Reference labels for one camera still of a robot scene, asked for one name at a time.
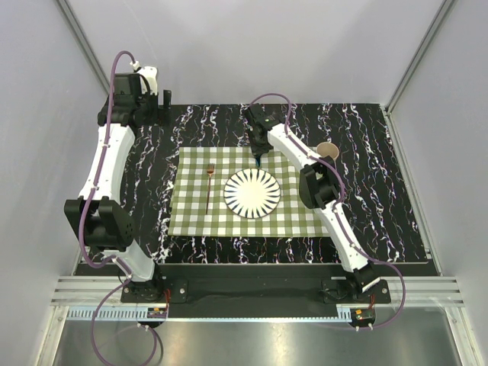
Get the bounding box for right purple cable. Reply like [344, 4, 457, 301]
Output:
[249, 92, 408, 332]

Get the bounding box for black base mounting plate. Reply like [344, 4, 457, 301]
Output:
[120, 262, 392, 306]

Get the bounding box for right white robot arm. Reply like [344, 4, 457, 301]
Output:
[244, 104, 380, 303]

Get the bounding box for aluminium front rail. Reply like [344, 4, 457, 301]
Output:
[51, 277, 464, 323]

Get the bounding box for aluminium frame post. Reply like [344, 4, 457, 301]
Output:
[384, 0, 457, 114]
[54, 0, 109, 101]

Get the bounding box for green checkered cloth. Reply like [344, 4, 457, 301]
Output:
[169, 146, 329, 238]

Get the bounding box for purple cable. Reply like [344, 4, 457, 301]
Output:
[78, 50, 163, 362]
[249, 92, 408, 332]

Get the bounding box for right aluminium frame post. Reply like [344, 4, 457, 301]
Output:
[384, 0, 457, 114]

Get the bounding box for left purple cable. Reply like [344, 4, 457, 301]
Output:
[78, 50, 163, 362]

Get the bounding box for white blue striped plate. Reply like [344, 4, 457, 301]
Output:
[223, 168, 281, 220]

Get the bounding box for beige paper cup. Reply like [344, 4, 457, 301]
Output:
[316, 142, 340, 165]

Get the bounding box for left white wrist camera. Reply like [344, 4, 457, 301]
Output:
[130, 61, 158, 95]

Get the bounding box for left aluminium frame post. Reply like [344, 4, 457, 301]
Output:
[54, 0, 109, 101]

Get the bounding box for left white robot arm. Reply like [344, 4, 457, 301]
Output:
[64, 66, 165, 302]

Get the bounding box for brown wooden fork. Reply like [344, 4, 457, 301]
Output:
[205, 163, 215, 214]

